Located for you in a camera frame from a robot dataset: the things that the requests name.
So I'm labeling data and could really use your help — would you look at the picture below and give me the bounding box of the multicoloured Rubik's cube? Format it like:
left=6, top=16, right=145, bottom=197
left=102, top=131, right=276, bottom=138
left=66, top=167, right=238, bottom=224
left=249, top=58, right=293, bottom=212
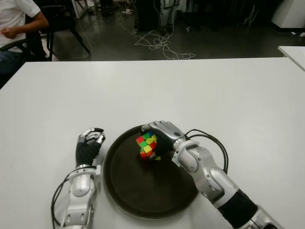
left=136, top=131, right=161, bottom=161

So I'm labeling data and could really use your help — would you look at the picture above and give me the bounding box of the black cabinet on casters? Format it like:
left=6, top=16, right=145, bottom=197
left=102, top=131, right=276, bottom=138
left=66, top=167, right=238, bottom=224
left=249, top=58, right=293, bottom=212
left=135, top=0, right=163, bottom=32

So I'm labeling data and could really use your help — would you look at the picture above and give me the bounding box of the round dark brown plate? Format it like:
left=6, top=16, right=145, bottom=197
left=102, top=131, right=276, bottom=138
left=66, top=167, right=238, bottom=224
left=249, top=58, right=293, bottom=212
left=103, top=123, right=200, bottom=219

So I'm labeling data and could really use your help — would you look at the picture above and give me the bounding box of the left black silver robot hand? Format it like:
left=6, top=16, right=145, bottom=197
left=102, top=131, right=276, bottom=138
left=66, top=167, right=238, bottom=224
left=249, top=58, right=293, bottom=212
left=75, top=127, right=106, bottom=167

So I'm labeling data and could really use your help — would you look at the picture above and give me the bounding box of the black armchair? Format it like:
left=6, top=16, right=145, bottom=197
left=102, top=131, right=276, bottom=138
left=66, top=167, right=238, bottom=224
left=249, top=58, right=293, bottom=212
left=0, top=18, right=48, bottom=62

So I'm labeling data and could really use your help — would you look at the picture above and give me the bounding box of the white cabinet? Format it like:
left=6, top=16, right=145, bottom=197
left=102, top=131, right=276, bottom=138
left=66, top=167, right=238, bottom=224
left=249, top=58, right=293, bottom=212
left=271, top=0, right=305, bottom=30

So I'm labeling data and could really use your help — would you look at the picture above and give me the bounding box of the arm black cable bundle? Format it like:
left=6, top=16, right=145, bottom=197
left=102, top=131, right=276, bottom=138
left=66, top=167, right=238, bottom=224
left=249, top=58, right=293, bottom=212
left=51, top=168, right=81, bottom=227
left=184, top=129, right=228, bottom=175

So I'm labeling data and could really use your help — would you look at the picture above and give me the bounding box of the seated person in white shirt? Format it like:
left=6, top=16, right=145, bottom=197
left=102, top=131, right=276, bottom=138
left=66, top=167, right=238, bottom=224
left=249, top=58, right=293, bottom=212
left=0, top=0, right=50, bottom=82

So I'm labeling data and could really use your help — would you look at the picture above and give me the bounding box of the right arm black cable bundle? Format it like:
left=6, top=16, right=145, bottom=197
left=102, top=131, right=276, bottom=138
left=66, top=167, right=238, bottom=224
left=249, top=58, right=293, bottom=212
left=184, top=129, right=228, bottom=175

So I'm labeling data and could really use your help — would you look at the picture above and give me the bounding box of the white table frame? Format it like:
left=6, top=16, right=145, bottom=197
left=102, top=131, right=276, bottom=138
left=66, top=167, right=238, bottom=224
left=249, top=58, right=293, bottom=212
left=71, top=0, right=96, bottom=19

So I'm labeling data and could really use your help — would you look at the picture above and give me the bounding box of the white side table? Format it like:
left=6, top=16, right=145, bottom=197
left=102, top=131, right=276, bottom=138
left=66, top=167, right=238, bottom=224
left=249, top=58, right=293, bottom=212
left=277, top=46, right=305, bottom=72

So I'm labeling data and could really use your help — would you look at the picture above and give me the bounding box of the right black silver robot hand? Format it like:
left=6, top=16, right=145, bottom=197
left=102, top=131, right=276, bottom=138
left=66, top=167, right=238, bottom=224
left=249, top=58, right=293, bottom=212
left=141, top=121, right=186, bottom=160

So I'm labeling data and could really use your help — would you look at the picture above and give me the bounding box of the tangled white floor cable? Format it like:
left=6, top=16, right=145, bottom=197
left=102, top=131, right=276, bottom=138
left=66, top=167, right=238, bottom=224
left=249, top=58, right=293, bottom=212
left=122, top=19, right=196, bottom=60

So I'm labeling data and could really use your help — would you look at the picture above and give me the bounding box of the black chair with splayed legs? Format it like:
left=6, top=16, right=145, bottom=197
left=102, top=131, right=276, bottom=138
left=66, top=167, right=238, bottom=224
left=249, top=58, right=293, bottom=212
left=39, top=0, right=92, bottom=62

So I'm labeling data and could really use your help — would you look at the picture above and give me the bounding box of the left arm black cable bundle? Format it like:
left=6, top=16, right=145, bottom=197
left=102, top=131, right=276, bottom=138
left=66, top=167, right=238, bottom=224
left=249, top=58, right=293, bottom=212
left=51, top=168, right=81, bottom=227

